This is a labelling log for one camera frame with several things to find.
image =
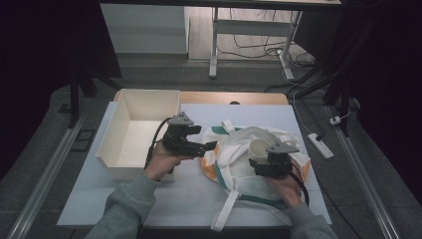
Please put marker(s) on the person's right hand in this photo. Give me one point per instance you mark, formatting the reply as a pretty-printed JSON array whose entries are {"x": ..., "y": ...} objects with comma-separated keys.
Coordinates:
[{"x": 288, "y": 191}]

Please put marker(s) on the black floor plate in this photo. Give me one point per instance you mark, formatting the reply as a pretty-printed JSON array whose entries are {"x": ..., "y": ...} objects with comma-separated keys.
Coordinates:
[{"x": 84, "y": 140}]

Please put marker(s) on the white cabinet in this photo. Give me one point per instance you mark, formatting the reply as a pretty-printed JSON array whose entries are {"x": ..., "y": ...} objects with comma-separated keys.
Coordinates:
[{"x": 146, "y": 30}]

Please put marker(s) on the aluminium floor rail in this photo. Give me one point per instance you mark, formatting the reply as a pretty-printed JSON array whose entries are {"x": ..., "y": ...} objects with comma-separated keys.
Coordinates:
[
  {"x": 368, "y": 186},
  {"x": 43, "y": 176}
]

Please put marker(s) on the person's left hand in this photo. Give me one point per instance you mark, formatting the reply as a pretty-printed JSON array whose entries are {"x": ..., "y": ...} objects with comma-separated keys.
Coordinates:
[{"x": 162, "y": 162}]

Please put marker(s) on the white plastic bin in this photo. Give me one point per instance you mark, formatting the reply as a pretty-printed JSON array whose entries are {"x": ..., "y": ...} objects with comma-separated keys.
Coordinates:
[{"x": 132, "y": 142}]

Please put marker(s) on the white cup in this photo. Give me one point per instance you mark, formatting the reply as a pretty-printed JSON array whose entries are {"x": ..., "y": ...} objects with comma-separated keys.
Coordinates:
[{"x": 259, "y": 147}]

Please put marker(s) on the white power strip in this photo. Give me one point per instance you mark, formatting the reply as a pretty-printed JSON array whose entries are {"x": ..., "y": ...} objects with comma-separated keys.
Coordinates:
[{"x": 320, "y": 146}]

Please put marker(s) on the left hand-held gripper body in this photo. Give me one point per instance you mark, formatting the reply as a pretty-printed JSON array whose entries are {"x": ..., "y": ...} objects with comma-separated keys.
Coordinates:
[{"x": 177, "y": 141}]

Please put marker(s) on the white tote bag coloured shapes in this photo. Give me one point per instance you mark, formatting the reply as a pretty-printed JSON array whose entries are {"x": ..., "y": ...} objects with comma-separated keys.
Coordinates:
[{"x": 239, "y": 166}]

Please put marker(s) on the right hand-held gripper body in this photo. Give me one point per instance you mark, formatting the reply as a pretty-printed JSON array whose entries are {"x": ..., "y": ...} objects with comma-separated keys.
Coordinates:
[{"x": 278, "y": 162}]

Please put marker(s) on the white table mat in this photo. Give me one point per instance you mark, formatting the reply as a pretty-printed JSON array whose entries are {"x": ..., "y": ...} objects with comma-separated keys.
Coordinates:
[{"x": 185, "y": 199}]

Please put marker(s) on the black metal stand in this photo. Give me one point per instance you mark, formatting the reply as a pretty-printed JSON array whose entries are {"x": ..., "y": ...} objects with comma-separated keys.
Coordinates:
[
  {"x": 341, "y": 89},
  {"x": 74, "y": 99}
]

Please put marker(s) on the small white adapter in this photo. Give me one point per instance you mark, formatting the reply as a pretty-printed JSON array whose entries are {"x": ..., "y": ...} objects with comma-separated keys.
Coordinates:
[{"x": 335, "y": 120}]

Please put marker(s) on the white desk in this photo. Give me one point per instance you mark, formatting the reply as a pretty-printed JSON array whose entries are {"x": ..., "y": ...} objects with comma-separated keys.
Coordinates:
[{"x": 213, "y": 49}]

